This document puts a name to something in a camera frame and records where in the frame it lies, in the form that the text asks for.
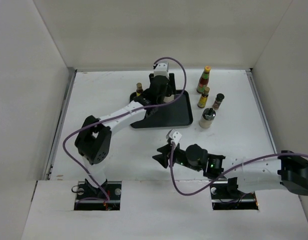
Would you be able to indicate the small spice jar black cap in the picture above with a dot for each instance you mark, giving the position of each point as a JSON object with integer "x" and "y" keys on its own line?
{"x": 218, "y": 100}

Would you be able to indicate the glass shaker with white powder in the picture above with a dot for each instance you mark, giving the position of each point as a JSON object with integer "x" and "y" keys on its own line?
{"x": 207, "y": 118}

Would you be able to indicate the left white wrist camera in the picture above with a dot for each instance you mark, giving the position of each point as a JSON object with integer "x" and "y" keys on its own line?
{"x": 161, "y": 69}

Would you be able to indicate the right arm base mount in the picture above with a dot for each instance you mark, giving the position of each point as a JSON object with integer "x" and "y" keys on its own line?
{"x": 225, "y": 196}

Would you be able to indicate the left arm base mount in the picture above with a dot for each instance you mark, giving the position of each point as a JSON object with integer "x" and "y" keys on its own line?
{"x": 90, "y": 198}

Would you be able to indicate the tall red sauce bottle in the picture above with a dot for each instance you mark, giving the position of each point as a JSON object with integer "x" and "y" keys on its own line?
{"x": 204, "y": 79}

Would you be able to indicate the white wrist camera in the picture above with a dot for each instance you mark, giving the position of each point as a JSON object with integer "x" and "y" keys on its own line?
{"x": 161, "y": 69}
{"x": 174, "y": 136}

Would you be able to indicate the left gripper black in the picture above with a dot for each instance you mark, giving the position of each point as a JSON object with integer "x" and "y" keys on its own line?
{"x": 171, "y": 88}

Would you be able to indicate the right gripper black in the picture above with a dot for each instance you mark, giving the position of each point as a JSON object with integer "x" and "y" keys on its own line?
{"x": 163, "y": 159}

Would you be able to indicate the small yellow label sauce bottle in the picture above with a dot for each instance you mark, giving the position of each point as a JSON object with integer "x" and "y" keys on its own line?
{"x": 203, "y": 99}

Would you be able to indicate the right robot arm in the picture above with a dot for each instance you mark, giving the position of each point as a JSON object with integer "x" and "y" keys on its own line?
{"x": 279, "y": 171}

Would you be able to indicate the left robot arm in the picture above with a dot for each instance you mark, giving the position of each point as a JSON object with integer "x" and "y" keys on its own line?
{"x": 93, "y": 141}

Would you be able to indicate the yellow label bottle beige cap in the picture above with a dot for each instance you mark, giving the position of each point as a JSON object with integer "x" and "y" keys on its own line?
{"x": 139, "y": 89}

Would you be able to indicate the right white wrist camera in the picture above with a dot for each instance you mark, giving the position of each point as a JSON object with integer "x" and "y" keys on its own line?
{"x": 174, "y": 136}

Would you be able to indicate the black plastic tray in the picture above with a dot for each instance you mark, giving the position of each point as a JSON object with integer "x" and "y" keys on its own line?
{"x": 178, "y": 114}

